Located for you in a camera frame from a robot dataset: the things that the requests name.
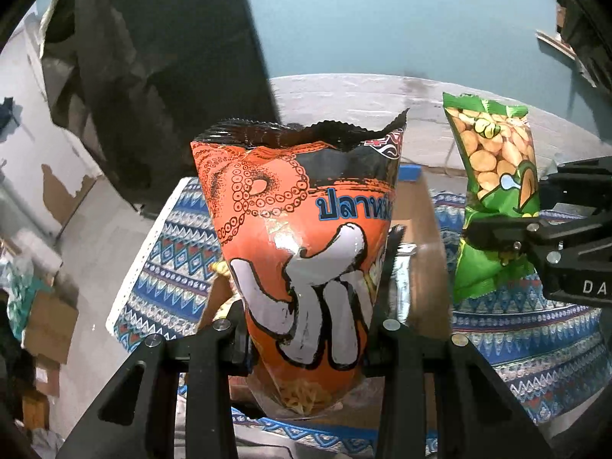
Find green peanut snack bag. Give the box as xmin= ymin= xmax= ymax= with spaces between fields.
xmin=443 ymin=92 xmax=540 ymax=303

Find orange squid snack bag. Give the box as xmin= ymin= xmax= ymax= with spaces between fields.
xmin=191 ymin=114 xmax=407 ymax=418

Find blue patterned tablecloth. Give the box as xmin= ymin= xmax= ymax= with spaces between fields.
xmin=106 ymin=177 xmax=611 ymax=458

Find blue cardboard box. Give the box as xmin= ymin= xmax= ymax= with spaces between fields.
xmin=198 ymin=164 xmax=454 ymax=436

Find brown boxes on floor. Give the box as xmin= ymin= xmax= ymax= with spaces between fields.
xmin=22 ymin=291 xmax=78 ymax=430

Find black hanging cloth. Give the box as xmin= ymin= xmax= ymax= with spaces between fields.
xmin=41 ymin=0 xmax=278 ymax=210

